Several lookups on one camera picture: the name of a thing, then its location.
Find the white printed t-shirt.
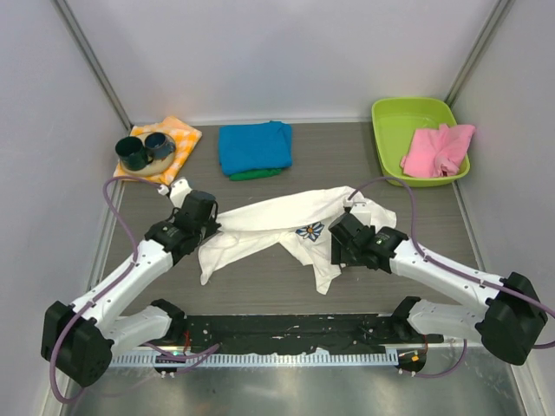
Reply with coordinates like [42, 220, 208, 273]
[199, 186, 397, 295]

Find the green plastic basin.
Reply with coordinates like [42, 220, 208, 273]
[371, 97, 470, 188]

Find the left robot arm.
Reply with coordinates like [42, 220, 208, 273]
[41, 190, 219, 387]

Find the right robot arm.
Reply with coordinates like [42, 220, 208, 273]
[329, 212, 553, 366]

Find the beige ceramic plate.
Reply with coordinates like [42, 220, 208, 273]
[118, 133, 177, 177]

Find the folded green t-shirt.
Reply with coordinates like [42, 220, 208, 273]
[229, 168, 282, 181]

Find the orange checkered cloth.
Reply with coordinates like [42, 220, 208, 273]
[113, 116, 202, 185]

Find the dark blue mug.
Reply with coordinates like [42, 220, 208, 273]
[144, 132, 176, 161]

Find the dark green mug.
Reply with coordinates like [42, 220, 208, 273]
[114, 136, 153, 172]

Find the folded blue t-shirt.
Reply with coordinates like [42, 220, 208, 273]
[218, 121, 292, 176]

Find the pink t-shirt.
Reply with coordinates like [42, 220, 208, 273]
[400, 124, 476, 179]

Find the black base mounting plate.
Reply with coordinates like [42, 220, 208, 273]
[175, 314, 444, 355]

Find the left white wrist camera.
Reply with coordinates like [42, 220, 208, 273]
[157, 177, 193, 208]

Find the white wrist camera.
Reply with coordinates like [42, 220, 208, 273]
[157, 177, 193, 208]
[343, 198, 372, 226]

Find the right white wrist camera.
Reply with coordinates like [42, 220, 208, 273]
[343, 198, 372, 226]

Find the white slotted cable duct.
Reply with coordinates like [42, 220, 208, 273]
[109, 348, 398, 370]

